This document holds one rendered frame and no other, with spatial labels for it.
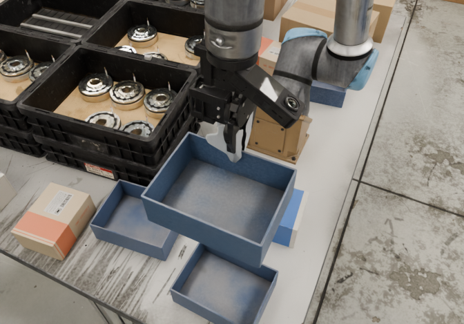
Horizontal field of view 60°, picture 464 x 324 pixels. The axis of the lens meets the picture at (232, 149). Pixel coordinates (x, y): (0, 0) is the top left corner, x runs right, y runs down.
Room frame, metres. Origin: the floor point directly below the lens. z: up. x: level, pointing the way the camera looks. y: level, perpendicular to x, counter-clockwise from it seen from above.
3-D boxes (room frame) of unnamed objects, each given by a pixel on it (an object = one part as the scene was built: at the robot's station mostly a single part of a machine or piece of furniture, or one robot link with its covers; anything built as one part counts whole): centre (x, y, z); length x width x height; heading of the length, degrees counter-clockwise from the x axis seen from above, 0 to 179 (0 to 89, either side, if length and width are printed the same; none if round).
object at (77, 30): (1.26, 0.61, 0.87); 0.40 x 0.30 x 0.11; 71
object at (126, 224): (0.55, 0.24, 0.73); 0.20 x 0.15 x 0.07; 71
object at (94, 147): (0.85, 0.33, 0.87); 0.40 x 0.30 x 0.11; 71
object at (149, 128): (0.74, 0.26, 0.86); 0.10 x 0.10 x 0.01
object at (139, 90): (0.91, 0.31, 0.86); 0.10 x 0.10 x 0.01
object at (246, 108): (0.46, 0.01, 1.26); 0.09 x 0.08 x 0.12; 64
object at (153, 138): (0.85, 0.33, 0.92); 0.40 x 0.30 x 0.02; 71
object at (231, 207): (0.37, 0.02, 1.10); 0.20 x 0.15 x 0.07; 65
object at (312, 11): (1.35, -0.37, 0.78); 0.30 x 0.22 x 0.16; 58
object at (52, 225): (0.55, 0.45, 0.74); 0.16 x 0.12 x 0.07; 161
